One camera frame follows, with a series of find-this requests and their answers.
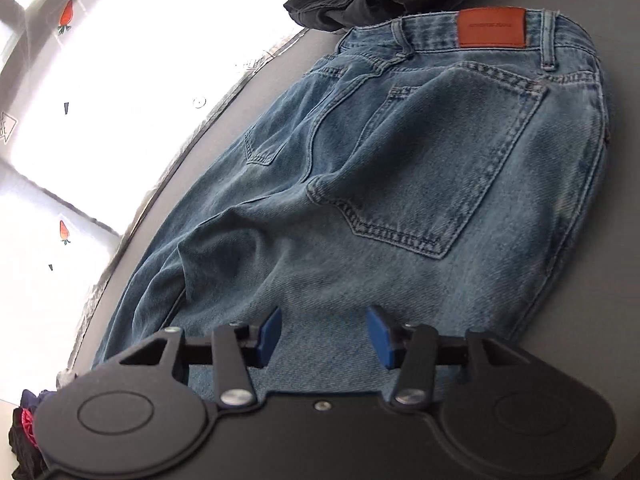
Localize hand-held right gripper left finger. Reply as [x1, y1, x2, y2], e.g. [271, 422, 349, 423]
[107, 307, 284, 409]

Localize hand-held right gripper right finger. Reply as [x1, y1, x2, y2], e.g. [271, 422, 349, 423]
[365, 305, 539, 409]

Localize blue denim jeans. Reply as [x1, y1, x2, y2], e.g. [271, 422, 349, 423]
[92, 7, 612, 397]

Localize red garment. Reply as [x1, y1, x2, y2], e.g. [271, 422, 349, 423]
[19, 406, 42, 450]

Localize black crumpled garment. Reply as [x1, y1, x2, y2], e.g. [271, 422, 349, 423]
[7, 387, 53, 480]

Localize carrot printed plastic sheet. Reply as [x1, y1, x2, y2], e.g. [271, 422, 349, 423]
[0, 0, 321, 378]

